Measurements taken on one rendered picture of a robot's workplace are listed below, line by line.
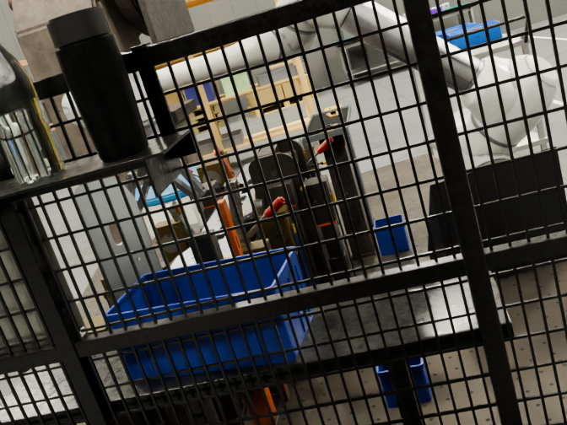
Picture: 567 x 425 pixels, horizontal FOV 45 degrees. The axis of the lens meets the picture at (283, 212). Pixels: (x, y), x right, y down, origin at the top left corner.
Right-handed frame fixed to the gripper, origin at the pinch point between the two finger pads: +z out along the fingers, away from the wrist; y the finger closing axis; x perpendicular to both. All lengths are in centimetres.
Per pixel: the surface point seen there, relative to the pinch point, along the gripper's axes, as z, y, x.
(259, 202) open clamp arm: 3.5, -17.1, -16.2
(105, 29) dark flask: -45, -26, 65
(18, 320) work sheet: -7, 9, 55
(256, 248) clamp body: 8.6, -18.0, 2.8
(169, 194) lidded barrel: 39, 78, -206
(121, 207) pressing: -14.1, -1.5, 26.9
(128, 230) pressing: -9.4, -1.2, 26.9
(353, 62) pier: 88, 5, -1034
